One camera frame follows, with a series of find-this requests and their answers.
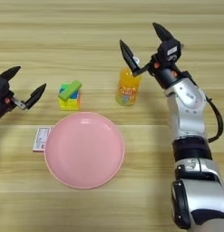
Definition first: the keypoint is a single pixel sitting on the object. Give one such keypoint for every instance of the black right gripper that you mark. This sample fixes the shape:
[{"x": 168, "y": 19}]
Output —
[{"x": 167, "y": 75}]

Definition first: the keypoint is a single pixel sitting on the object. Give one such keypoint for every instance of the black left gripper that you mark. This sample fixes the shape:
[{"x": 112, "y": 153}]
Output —
[{"x": 1, "y": 108}]

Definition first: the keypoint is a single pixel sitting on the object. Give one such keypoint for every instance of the green rectangular block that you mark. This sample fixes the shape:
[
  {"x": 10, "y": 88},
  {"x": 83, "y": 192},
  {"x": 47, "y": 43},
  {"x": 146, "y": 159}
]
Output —
[{"x": 69, "y": 90}]

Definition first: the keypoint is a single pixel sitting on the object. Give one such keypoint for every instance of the orange juice bottle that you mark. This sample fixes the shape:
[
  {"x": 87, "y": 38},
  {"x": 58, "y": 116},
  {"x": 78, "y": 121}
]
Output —
[{"x": 128, "y": 90}]

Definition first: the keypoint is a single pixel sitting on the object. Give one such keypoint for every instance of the small white red card box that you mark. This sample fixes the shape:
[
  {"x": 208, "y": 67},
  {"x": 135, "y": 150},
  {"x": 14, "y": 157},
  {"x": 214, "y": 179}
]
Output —
[{"x": 40, "y": 139}]

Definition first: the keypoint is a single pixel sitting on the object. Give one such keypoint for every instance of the pink round plate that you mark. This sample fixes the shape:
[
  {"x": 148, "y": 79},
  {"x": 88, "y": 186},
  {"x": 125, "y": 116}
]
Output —
[{"x": 84, "y": 151}]

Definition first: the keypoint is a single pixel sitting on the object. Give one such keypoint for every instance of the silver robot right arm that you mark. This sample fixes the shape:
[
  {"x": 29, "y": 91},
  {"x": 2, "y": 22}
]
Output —
[{"x": 189, "y": 114}]

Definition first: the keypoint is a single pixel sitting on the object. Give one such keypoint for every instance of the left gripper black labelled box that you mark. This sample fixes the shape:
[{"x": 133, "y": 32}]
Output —
[{"x": 3, "y": 87}]

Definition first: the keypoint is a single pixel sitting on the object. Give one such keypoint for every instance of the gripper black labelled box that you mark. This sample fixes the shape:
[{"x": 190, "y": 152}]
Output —
[
  {"x": 169, "y": 51},
  {"x": 3, "y": 87}
]

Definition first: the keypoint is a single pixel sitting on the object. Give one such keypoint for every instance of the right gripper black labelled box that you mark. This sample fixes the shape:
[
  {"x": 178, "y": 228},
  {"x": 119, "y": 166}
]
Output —
[{"x": 169, "y": 51}]

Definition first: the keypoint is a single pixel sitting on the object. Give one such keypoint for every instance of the colourful puzzle cube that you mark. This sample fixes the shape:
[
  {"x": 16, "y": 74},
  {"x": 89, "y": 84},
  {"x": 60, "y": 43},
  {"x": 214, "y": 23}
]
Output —
[{"x": 71, "y": 102}]

